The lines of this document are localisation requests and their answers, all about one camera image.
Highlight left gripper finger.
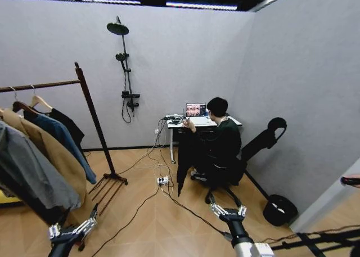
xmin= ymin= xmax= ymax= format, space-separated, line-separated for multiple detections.
xmin=73 ymin=202 xmax=99 ymax=236
xmin=48 ymin=208 xmax=71 ymax=240

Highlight black shower hose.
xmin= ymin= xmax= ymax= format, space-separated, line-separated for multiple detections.
xmin=121 ymin=60 xmax=133 ymax=124

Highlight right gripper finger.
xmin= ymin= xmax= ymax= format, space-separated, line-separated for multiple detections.
xmin=233 ymin=196 xmax=248 ymax=218
xmin=209 ymin=195 xmax=227 ymax=218

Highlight black round overhead shower head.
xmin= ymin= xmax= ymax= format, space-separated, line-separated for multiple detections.
xmin=106 ymin=15 xmax=130 ymax=35

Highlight long black floor cable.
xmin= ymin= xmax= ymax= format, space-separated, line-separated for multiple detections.
xmin=90 ymin=187 xmax=165 ymax=257

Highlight black shirt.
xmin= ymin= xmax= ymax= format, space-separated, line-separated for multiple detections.
xmin=42 ymin=107 xmax=86 ymax=150

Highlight grey jacket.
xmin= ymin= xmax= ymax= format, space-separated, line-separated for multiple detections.
xmin=0 ymin=119 xmax=82 ymax=210

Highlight black tripod stand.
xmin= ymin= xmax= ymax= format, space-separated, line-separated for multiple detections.
xmin=268 ymin=229 xmax=360 ymax=257

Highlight dark wooden clothes rack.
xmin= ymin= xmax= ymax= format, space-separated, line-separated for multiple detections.
xmin=0 ymin=61 xmax=129 ymax=252

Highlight black devices on desk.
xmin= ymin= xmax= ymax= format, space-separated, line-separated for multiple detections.
xmin=164 ymin=107 xmax=187 ymax=125

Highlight dark wooden hanger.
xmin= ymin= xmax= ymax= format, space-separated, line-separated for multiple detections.
xmin=7 ymin=86 xmax=39 ymax=116

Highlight black office chair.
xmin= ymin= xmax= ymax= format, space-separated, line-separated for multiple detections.
xmin=190 ymin=116 xmax=288 ymax=206

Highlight white cable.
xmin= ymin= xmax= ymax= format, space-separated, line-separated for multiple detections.
xmin=116 ymin=119 xmax=175 ymax=196

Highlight black shower pipe with mixer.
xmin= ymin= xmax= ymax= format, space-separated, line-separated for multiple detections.
xmin=120 ymin=33 xmax=141 ymax=118

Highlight white desk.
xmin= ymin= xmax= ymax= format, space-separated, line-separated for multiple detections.
xmin=166 ymin=115 xmax=243 ymax=165

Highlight long ceiling light strip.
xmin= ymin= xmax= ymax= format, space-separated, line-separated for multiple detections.
xmin=165 ymin=1 xmax=239 ymax=11

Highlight tan coat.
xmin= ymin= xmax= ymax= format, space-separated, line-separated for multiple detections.
xmin=0 ymin=107 xmax=87 ymax=204

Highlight black hanging garment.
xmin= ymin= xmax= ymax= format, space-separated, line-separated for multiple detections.
xmin=176 ymin=132 xmax=199 ymax=197

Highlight black cable with connector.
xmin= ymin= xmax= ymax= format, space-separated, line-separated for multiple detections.
xmin=160 ymin=188 xmax=233 ymax=241

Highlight open laptop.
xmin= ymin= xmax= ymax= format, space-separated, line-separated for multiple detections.
xmin=186 ymin=102 xmax=212 ymax=126

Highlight black handheld device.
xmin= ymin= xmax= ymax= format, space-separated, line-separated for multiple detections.
xmin=340 ymin=173 xmax=360 ymax=188

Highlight person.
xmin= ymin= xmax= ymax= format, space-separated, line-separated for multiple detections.
xmin=182 ymin=97 xmax=243 ymax=182

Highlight black round waste bin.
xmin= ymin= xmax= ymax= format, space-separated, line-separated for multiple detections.
xmin=262 ymin=194 xmax=299 ymax=227

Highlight blue denim shirt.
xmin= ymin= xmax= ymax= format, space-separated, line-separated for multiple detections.
xmin=22 ymin=110 xmax=97 ymax=185

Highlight yellow object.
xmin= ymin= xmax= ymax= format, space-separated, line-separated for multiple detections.
xmin=0 ymin=189 xmax=23 ymax=209

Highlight light wooden hanger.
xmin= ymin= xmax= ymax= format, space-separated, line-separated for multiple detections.
xmin=29 ymin=84 xmax=54 ymax=114

